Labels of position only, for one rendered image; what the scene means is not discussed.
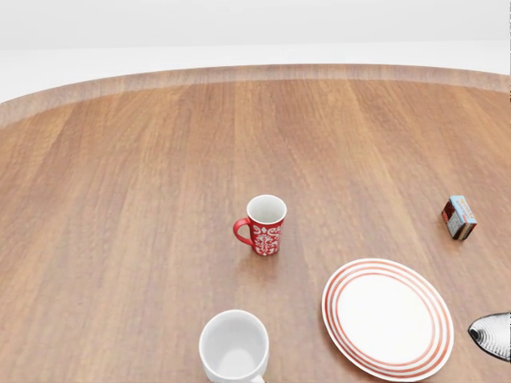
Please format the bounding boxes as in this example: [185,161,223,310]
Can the small printed food box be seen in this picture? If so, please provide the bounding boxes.
[441,195,478,240]

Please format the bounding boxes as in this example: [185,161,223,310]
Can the red white-patterned mug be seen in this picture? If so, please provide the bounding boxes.
[232,194,288,257]

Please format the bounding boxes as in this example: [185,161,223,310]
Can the plain white mug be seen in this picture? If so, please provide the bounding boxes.
[198,309,271,383]

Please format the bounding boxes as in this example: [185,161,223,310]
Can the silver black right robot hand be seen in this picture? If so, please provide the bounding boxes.
[467,311,511,364]

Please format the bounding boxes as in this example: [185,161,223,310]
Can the white plate with red rings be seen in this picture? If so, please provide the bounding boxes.
[321,258,455,383]

